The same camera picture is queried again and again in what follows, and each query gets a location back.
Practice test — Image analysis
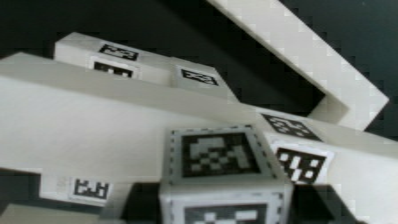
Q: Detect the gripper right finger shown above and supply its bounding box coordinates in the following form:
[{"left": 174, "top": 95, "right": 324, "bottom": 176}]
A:
[{"left": 290, "top": 185, "right": 368, "bottom": 224}]

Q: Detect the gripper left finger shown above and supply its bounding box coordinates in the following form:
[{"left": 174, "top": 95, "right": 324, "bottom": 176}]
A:
[{"left": 100, "top": 181, "right": 164, "bottom": 224}]

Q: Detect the white tagged cube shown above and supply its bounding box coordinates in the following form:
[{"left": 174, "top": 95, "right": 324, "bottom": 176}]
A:
[{"left": 158, "top": 125, "right": 293, "bottom": 224}]

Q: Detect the white chair back frame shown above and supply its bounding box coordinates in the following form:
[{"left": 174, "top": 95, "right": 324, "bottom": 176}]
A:
[{"left": 0, "top": 53, "right": 398, "bottom": 224}]

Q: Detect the white chair seat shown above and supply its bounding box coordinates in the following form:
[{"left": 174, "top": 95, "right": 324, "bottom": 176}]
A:
[{"left": 54, "top": 32, "right": 238, "bottom": 101}]

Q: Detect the white U-shaped boundary fence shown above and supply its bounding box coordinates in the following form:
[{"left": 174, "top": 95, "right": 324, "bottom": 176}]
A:
[{"left": 206, "top": 0, "right": 389, "bottom": 130}]

